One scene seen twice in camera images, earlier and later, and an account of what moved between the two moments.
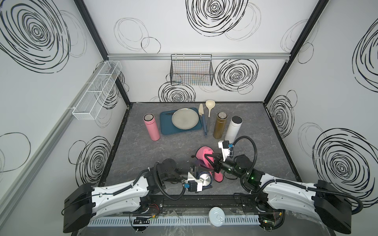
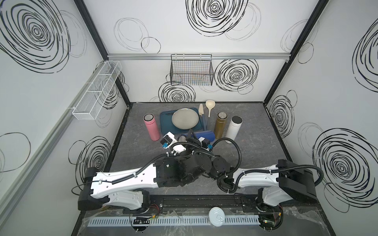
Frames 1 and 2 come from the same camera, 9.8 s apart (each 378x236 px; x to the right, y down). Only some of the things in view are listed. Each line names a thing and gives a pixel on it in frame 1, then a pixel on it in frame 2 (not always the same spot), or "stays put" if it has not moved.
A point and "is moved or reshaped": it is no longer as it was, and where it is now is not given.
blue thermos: (206, 178) is moved or reshaped
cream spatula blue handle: (201, 110) stays put
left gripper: (195, 169) → (189, 140)
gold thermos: (220, 125) stays put
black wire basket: (191, 70) stays put
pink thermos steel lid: (149, 119) stays put
